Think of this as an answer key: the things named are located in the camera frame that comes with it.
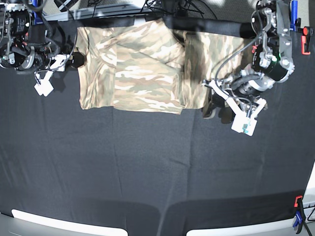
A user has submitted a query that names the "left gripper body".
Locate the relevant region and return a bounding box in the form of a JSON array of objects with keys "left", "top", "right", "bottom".
[{"left": 230, "top": 76, "right": 262, "bottom": 102}]

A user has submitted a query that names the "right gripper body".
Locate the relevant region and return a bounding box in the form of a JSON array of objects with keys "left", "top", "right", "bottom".
[{"left": 9, "top": 48, "right": 52, "bottom": 71}]

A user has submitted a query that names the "camouflage t-shirt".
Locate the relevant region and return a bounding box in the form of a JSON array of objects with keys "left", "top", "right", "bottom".
[{"left": 76, "top": 20, "right": 252, "bottom": 114}]

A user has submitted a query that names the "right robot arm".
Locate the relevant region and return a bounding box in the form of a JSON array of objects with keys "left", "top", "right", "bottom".
[{"left": 0, "top": 0, "right": 73, "bottom": 86}]

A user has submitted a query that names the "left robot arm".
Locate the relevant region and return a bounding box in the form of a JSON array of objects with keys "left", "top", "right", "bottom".
[{"left": 202, "top": 0, "right": 295, "bottom": 123}]

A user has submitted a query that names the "blue bar clamp far left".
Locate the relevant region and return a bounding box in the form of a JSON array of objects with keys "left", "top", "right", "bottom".
[{"left": 28, "top": 0, "right": 43, "bottom": 25}]

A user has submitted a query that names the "blue bar clamp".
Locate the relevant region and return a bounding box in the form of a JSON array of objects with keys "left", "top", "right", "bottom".
[
  {"left": 290, "top": 0, "right": 301, "bottom": 31},
  {"left": 28, "top": 0, "right": 43, "bottom": 25}
]

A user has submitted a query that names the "blue bar clamp far right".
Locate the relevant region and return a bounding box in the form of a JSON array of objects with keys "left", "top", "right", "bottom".
[{"left": 290, "top": 0, "right": 301, "bottom": 31}]

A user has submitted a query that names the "orange black clamp far right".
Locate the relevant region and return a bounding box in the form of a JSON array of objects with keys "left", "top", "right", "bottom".
[{"left": 301, "top": 27, "right": 314, "bottom": 55}]

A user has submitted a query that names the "black table cloth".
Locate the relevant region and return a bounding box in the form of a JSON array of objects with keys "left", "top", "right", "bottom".
[{"left": 0, "top": 32, "right": 315, "bottom": 236}]

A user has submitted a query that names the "blue orange clamp near right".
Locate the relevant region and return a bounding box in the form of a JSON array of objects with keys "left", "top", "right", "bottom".
[{"left": 293, "top": 195, "right": 306, "bottom": 235}]

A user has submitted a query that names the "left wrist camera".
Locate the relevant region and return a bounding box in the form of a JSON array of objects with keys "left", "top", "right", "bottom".
[{"left": 231, "top": 115, "right": 257, "bottom": 136}]

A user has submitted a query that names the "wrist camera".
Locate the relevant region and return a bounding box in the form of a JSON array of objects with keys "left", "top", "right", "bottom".
[
  {"left": 231, "top": 115, "right": 257, "bottom": 136},
  {"left": 34, "top": 80, "right": 54, "bottom": 97}
]

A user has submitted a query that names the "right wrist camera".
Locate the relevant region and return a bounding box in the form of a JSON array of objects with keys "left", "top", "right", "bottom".
[{"left": 34, "top": 80, "right": 54, "bottom": 97}]

